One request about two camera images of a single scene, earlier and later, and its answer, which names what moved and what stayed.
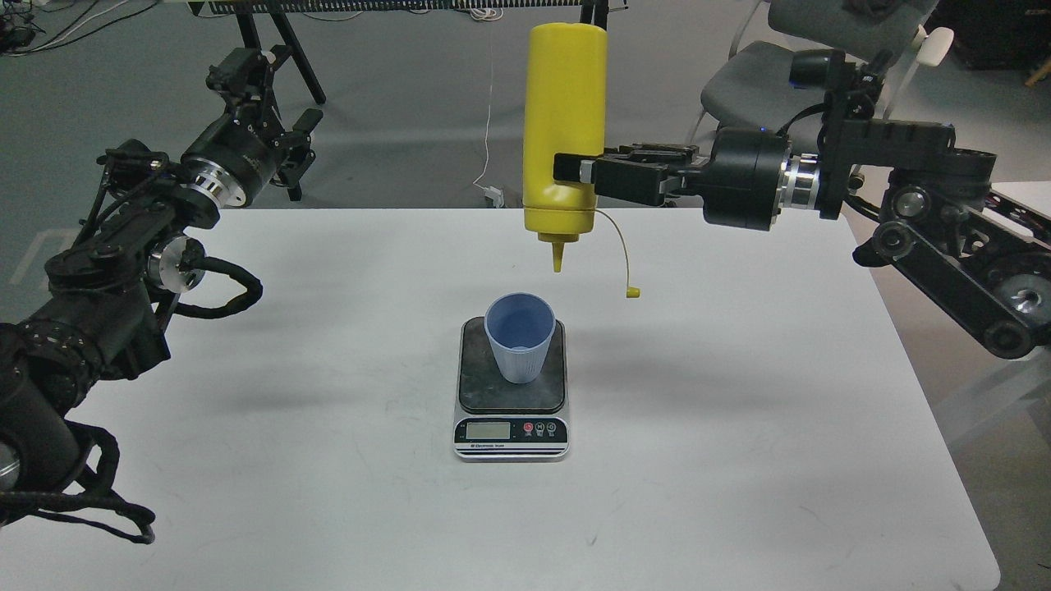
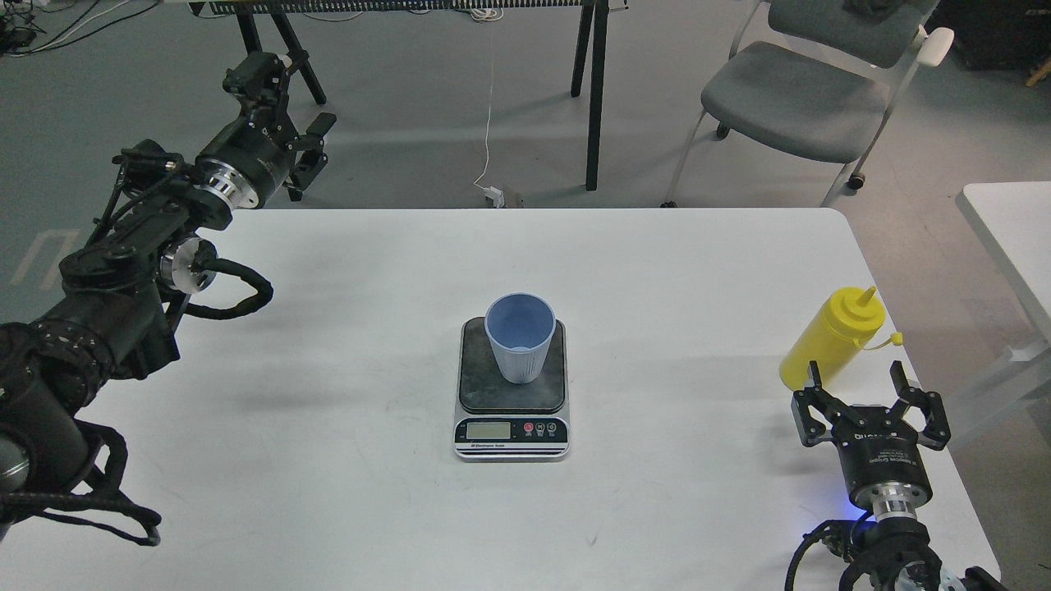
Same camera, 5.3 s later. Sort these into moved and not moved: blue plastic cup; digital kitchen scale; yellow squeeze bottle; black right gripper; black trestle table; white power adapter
Moved: yellow squeeze bottle; black right gripper
Not moved: digital kitchen scale; white power adapter; blue plastic cup; black trestle table
